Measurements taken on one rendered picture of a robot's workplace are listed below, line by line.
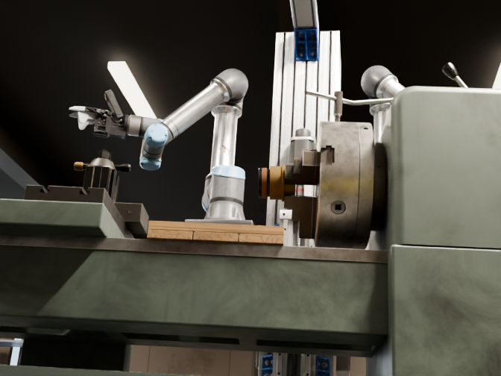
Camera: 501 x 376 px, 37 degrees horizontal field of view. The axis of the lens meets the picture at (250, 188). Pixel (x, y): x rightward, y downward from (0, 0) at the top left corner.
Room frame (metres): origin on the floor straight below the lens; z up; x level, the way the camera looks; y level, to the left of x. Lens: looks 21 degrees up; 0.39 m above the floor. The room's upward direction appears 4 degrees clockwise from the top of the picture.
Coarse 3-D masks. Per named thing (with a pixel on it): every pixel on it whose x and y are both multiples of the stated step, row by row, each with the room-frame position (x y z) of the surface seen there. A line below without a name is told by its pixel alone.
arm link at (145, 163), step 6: (144, 138) 2.44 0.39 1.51; (144, 150) 2.39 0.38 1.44; (144, 156) 2.43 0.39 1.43; (150, 156) 2.41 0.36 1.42; (156, 156) 2.41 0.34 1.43; (144, 162) 2.43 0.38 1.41; (150, 162) 2.43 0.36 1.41; (156, 162) 2.44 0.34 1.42; (144, 168) 2.47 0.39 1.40; (150, 168) 2.47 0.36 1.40; (156, 168) 2.47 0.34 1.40
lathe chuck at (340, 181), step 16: (320, 128) 1.62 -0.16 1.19; (336, 128) 1.59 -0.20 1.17; (352, 128) 1.59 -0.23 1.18; (320, 144) 1.60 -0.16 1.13; (336, 144) 1.57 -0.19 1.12; (352, 144) 1.56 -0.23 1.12; (336, 160) 1.56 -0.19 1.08; (352, 160) 1.56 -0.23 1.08; (320, 176) 1.57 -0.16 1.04; (336, 176) 1.57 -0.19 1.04; (352, 176) 1.56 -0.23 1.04; (320, 192) 1.58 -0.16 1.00; (336, 192) 1.58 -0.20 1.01; (352, 192) 1.58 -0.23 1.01; (320, 208) 1.60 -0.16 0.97; (352, 208) 1.60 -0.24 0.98; (320, 224) 1.64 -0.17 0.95; (336, 224) 1.63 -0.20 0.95; (352, 224) 1.63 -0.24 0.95; (320, 240) 1.69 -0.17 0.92; (336, 240) 1.69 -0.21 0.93; (352, 240) 1.68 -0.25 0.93
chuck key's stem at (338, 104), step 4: (336, 92) 1.66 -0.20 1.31; (340, 92) 1.66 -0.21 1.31; (336, 96) 1.67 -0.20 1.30; (340, 96) 1.66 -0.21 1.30; (336, 100) 1.67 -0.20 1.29; (340, 100) 1.67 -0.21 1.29; (336, 104) 1.67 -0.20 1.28; (340, 104) 1.67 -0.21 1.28; (336, 108) 1.67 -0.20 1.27; (340, 108) 1.67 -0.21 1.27; (336, 112) 1.67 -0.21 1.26; (340, 112) 1.67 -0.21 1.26; (336, 116) 1.68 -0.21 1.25; (336, 120) 1.68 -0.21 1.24
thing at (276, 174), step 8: (264, 168) 1.70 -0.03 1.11; (272, 168) 1.69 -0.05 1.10; (280, 168) 1.69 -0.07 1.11; (264, 176) 1.69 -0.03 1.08; (272, 176) 1.68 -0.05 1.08; (280, 176) 1.68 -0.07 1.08; (264, 184) 1.69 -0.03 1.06; (272, 184) 1.69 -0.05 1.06; (280, 184) 1.69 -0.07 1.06; (288, 184) 1.70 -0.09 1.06; (264, 192) 1.71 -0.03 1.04; (272, 192) 1.70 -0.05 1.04; (280, 192) 1.70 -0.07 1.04; (288, 192) 1.71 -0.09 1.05
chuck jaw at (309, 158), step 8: (304, 152) 1.59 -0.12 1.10; (312, 152) 1.59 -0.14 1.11; (320, 152) 1.59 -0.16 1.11; (328, 152) 1.57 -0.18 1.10; (296, 160) 1.63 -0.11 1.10; (304, 160) 1.59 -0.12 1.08; (312, 160) 1.58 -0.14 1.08; (320, 160) 1.60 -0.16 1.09; (328, 160) 1.57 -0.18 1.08; (288, 168) 1.66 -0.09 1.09; (296, 168) 1.63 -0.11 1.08; (304, 168) 1.60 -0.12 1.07; (312, 168) 1.60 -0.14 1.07; (288, 176) 1.66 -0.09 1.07; (296, 176) 1.64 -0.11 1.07; (304, 176) 1.64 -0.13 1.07; (312, 176) 1.64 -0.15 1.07; (296, 184) 1.69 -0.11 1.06; (304, 184) 1.69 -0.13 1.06; (312, 184) 1.68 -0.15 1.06
